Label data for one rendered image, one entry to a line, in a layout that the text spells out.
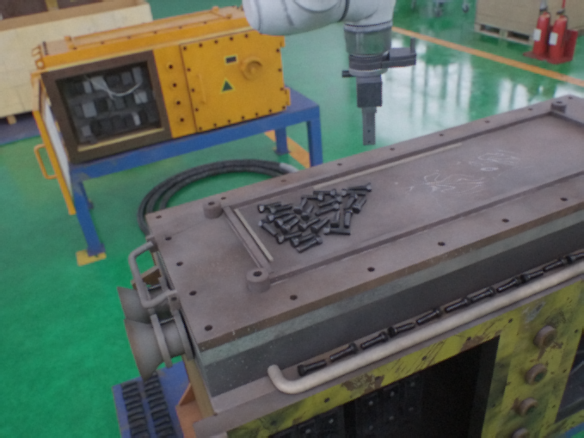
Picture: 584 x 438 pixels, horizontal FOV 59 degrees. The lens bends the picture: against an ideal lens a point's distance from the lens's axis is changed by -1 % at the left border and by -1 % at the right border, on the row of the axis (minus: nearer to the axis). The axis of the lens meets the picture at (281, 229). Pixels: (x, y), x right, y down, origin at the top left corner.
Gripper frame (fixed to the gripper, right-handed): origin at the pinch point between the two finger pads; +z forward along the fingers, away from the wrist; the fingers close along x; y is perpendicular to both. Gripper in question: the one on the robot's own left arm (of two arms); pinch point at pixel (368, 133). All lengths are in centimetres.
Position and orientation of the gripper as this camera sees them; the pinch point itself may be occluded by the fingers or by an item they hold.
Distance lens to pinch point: 112.7
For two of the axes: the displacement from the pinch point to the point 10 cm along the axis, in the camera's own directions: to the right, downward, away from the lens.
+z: 1.0, 8.3, 5.5
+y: -9.9, 0.2, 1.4
